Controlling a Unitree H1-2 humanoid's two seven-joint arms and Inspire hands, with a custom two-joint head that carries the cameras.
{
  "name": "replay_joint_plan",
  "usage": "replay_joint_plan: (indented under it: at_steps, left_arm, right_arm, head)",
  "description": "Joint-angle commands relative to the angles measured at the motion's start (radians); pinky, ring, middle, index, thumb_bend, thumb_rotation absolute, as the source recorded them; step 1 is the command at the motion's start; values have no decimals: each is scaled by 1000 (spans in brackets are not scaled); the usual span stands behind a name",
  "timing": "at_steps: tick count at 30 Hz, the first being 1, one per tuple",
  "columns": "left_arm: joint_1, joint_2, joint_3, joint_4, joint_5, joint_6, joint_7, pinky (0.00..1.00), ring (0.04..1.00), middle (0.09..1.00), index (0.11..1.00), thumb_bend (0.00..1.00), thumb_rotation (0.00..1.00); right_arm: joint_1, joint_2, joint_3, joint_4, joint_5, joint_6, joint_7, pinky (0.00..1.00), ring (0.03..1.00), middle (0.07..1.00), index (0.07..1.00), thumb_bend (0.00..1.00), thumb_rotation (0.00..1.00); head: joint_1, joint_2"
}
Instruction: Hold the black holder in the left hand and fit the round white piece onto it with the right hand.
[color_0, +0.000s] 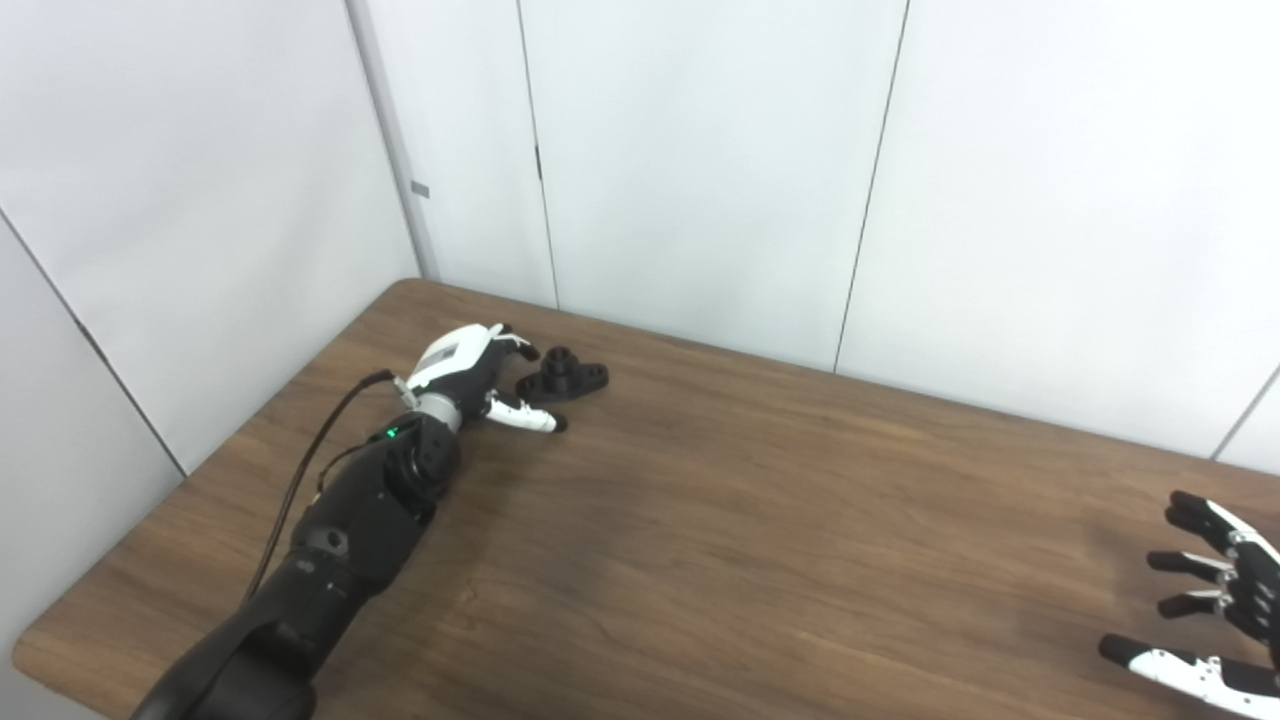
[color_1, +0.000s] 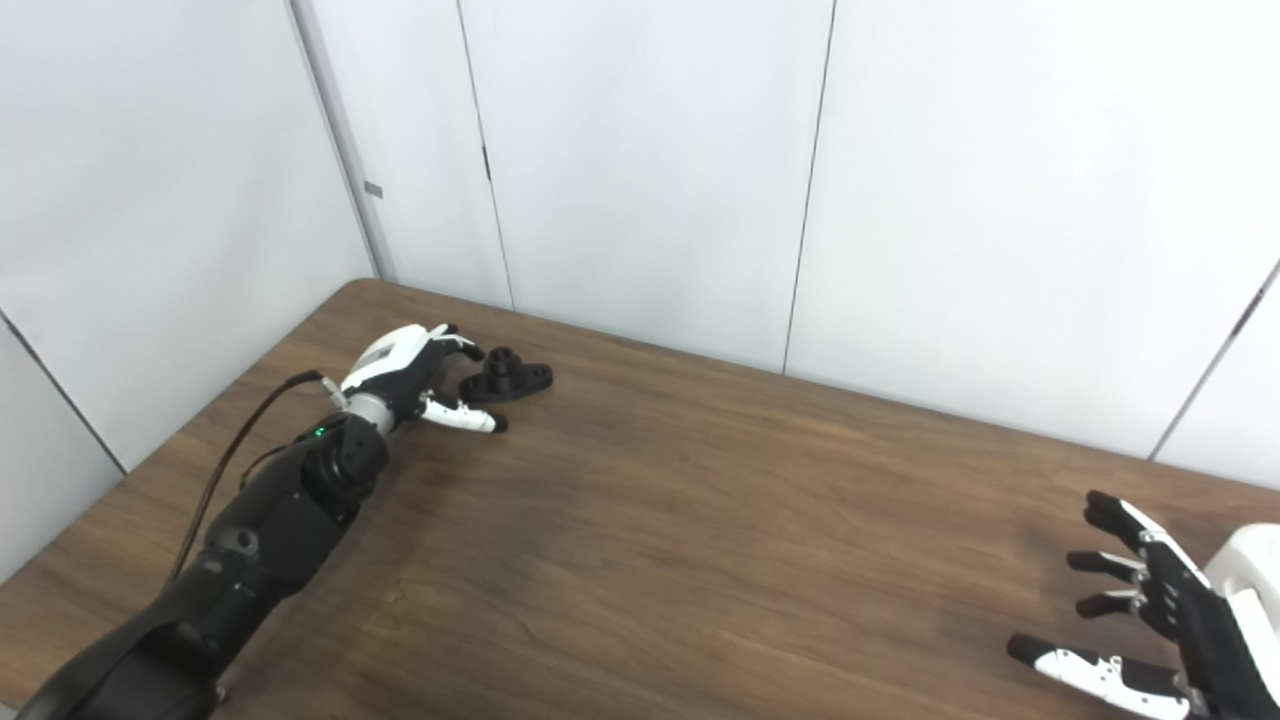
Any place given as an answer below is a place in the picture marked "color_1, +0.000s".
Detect left white-black robot hand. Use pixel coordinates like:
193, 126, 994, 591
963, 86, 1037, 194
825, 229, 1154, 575
340, 323, 509, 435

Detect right white-black robot hand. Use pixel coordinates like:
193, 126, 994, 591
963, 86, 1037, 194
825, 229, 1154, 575
1007, 490, 1280, 720

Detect black flanged holder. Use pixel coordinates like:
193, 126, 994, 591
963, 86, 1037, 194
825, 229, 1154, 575
458, 346, 554, 405

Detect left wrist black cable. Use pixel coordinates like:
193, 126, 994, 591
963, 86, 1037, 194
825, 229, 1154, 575
165, 370, 346, 591

